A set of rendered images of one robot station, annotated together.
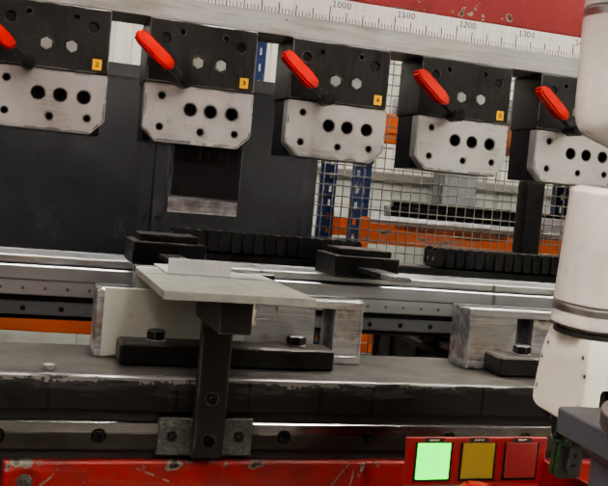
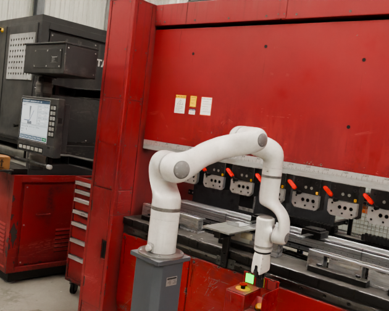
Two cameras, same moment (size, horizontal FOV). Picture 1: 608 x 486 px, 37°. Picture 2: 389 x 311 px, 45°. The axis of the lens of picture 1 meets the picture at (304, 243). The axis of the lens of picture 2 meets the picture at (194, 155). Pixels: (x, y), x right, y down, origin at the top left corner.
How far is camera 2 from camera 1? 2.03 m
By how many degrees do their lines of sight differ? 56
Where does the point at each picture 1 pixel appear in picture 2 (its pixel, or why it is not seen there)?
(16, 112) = (207, 184)
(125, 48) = not seen: outside the picture
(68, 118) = (216, 186)
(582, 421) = not seen: hidden behind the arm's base
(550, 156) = (332, 207)
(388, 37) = (286, 170)
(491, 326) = (315, 256)
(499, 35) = (317, 170)
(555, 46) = (335, 173)
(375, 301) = (320, 245)
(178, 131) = (236, 190)
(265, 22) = (256, 165)
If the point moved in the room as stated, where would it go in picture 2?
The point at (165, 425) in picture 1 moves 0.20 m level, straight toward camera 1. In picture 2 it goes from (217, 257) to (191, 261)
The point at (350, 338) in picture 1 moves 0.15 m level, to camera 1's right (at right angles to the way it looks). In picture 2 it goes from (275, 250) to (294, 258)
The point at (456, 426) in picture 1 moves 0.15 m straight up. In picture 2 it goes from (282, 278) to (286, 249)
